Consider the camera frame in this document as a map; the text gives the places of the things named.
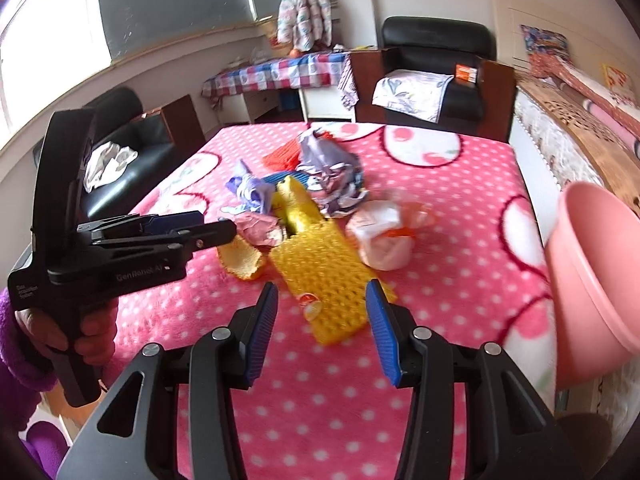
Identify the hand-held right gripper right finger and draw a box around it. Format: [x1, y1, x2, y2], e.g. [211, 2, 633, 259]
[365, 279, 583, 480]

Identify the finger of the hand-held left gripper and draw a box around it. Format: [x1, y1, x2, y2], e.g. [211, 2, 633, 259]
[92, 220, 237, 263]
[77, 211, 206, 237]

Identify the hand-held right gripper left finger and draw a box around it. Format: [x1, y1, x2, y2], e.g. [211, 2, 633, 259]
[57, 281, 279, 480]

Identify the pink paper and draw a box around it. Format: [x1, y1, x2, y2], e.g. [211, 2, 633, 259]
[234, 212, 286, 251]

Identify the small purple wrapper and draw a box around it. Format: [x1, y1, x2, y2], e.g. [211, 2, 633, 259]
[225, 160, 278, 218]

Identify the yellow foam fruit net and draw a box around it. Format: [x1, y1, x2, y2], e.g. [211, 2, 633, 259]
[268, 227, 398, 346]

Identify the white plastic bag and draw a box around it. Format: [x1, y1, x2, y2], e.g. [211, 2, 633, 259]
[345, 190, 436, 271]

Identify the yellow plastic bag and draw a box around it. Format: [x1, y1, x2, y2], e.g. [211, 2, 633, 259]
[272, 176, 326, 236]

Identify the red foam fruit net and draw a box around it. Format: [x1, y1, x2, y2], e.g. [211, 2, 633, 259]
[262, 132, 333, 173]

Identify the large purple wrapper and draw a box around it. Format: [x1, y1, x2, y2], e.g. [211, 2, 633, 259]
[295, 127, 371, 218]

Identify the pink plastic bucket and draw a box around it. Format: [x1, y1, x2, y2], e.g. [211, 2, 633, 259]
[544, 181, 640, 391]

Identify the person's left forearm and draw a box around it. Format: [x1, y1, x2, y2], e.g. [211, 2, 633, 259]
[0, 285, 61, 396]

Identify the person's left hand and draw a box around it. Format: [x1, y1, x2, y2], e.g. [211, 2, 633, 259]
[15, 297, 119, 367]

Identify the black armchair with white cloth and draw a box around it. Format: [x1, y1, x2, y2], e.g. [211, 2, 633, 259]
[32, 86, 206, 241]

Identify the crumpled white cloth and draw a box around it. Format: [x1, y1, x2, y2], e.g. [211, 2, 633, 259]
[84, 141, 138, 193]

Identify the pink polka dot blanket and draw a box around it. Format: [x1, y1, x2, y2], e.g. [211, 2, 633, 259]
[102, 121, 558, 480]

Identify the white desk with drawer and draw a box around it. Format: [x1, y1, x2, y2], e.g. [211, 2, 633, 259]
[220, 87, 301, 126]

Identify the checked tablecloth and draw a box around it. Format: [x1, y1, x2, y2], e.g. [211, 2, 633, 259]
[201, 55, 351, 101]

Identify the white cabinet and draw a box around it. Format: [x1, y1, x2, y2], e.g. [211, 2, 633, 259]
[299, 85, 357, 123]

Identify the checked hanging towel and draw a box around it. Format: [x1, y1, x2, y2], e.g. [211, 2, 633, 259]
[337, 55, 360, 110]

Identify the grey window pane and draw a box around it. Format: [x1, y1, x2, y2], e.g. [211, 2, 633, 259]
[95, 0, 333, 61]

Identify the bright window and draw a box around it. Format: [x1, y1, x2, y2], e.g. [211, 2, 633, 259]
[0, 0, 108, 136]

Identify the silvery floral cushion cover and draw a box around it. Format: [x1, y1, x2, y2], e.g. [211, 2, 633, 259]
[372, 70, 453, 123]

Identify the hanging patterned puffer jacket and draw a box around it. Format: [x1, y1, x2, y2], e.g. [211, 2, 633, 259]
[276, 0, 333, 53]

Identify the bed with patterned bedding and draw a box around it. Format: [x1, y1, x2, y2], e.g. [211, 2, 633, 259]
[517, 75, 640, 211]

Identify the black armchair with floral cushion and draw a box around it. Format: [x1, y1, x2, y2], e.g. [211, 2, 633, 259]
[350, 16, 516, 143]

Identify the pink patterned quilt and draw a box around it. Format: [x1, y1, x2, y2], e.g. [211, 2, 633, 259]
[527, 52, 640, 161]

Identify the blue floral pillow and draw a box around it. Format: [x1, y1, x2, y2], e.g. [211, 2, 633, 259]
[520, 24, 571, 63]

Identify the white headboard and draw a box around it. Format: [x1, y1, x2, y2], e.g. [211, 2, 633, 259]
[492, 0, 640, 81]

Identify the yellow pillow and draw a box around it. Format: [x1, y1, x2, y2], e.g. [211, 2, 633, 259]
[600, 62, 636, 98]

